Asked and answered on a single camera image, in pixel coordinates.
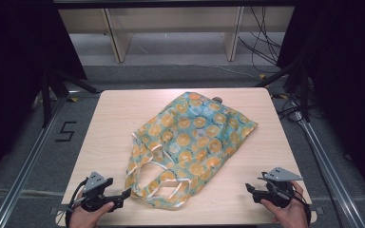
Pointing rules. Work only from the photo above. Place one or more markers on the teal orange-print tote bag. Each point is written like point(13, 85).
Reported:
point(196, 133)

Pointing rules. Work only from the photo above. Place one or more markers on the dark curtain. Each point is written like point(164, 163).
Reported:
point(348, 79)
point(15, 63)

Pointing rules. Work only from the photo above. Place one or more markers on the person's left hand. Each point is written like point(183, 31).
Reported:
point(84, 218)

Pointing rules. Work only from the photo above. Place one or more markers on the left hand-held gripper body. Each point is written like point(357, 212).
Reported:
point(95, 182)

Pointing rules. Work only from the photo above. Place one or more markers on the person's right hand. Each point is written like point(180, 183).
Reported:
point(290, 217)

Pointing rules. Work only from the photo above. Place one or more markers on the light wooden desk frame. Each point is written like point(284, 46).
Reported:
point(120, 41)

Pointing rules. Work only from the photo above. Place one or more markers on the black metal stand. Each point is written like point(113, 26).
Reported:
point(47, 101)
point(303, 91)

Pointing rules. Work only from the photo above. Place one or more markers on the yellow tape piece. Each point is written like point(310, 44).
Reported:
point(262, 76)
point(73, 99)

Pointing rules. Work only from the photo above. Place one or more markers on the grey round object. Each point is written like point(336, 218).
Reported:
point(217, 100)

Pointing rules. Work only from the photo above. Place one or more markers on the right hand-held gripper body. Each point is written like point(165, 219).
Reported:
point(278, 190)

